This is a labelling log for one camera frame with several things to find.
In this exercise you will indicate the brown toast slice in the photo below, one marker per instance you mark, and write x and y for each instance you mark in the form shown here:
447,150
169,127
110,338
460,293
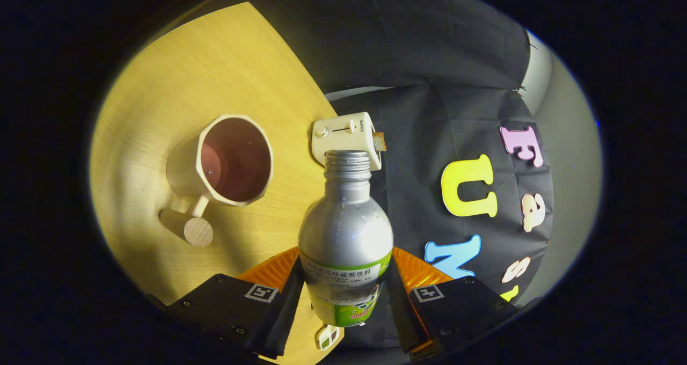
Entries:
380,141

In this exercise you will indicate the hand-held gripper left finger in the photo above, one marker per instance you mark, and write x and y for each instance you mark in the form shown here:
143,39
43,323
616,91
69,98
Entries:
282,322

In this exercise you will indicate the silver bottle with green label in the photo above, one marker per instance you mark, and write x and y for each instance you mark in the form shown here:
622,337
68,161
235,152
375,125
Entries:
346,231

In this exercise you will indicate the white toaster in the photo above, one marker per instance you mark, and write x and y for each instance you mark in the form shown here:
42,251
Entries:
338,139

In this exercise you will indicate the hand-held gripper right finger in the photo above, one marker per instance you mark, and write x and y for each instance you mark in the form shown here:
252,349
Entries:
405,316

